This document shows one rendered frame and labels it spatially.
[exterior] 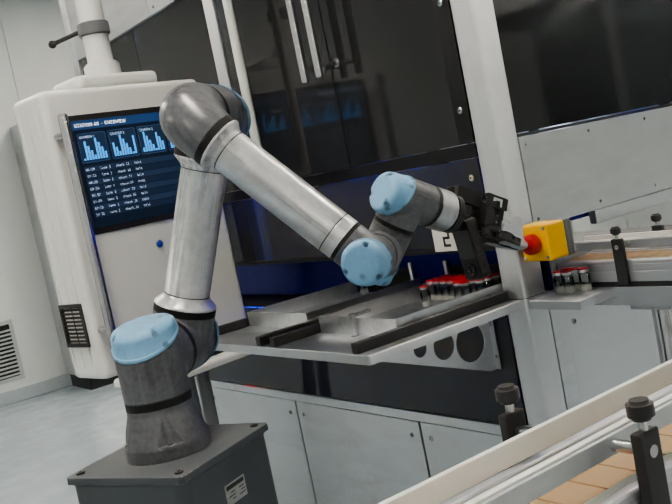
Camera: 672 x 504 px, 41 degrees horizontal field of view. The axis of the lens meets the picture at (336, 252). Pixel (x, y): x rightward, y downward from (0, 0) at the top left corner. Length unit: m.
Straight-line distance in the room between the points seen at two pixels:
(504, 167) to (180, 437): 0.81
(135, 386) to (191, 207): 0.33
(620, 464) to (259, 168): 0.85
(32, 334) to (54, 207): 4.75
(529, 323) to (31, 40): 5.95
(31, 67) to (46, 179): 4.93
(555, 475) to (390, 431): 1.64
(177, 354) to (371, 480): 1.02
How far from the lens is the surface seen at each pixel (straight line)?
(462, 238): 1.63
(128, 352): 1.55
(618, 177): 2.09
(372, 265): 1.39
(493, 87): 1.83
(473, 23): 1.83
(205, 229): 1.63
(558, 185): 1.93
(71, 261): 2.38
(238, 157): 1.45
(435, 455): 2.20
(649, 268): 1.78
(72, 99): 2.41
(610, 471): 0.77
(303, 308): 2.28
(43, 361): 7.15
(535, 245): 1.75
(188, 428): 1.57
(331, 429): 2.53
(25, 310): 7.10
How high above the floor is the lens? 1.21
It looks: 5 degrees down
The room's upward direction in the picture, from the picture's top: 11 degrees counter-clockwise
